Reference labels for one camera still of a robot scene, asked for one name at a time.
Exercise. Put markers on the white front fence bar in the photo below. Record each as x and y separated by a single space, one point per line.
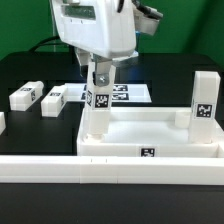
111 170

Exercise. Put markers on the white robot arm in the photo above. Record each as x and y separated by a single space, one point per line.
105 29

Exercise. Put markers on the white desk top tray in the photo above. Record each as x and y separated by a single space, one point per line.
150 132

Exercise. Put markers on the white block at left edge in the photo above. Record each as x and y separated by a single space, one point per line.
2 122

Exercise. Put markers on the white marker base plate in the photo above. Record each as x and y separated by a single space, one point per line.
121 92

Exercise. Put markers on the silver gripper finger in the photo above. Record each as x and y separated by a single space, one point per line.
104 72
83 58

